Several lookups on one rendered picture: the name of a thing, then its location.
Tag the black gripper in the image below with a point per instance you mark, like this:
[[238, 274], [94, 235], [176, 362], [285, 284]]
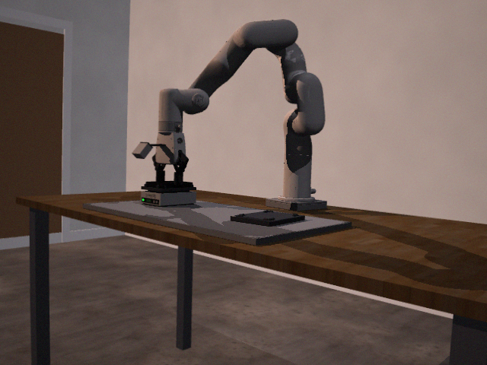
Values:
[[173, 153]]

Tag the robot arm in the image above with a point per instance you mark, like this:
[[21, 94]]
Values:
[[299, 86]]

